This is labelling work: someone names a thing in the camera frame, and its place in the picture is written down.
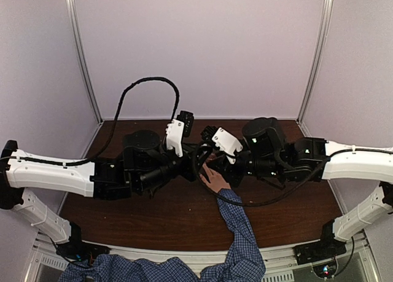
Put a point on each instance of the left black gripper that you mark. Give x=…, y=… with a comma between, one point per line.
x=188, y=172

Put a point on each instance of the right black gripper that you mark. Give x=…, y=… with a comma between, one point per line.
x=225, y=169

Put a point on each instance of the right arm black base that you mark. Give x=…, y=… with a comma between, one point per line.
x=318, y=251

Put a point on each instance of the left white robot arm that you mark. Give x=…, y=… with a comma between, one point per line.
x=144, y=165

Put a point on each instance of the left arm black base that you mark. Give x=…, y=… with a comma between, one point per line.
x=85, y=251

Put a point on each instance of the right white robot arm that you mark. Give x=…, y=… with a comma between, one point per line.
x=263, y=152

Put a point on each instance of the mannequin hand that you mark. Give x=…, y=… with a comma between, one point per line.
x=214, y=181

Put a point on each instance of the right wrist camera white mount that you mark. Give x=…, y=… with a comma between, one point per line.
x=224, y=141

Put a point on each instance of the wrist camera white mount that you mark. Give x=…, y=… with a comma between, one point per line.
x=224, y=141
x=176, y=130

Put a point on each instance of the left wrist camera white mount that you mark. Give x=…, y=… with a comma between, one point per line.
x=176, y=130

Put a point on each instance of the right aluminium frame post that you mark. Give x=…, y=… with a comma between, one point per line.
x=326, y=16

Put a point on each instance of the aluminium frame post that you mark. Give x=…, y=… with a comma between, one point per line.
x=326, y=16
x=82, y=61

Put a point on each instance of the left aluminium frame post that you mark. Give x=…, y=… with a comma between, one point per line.
x=82, y=61

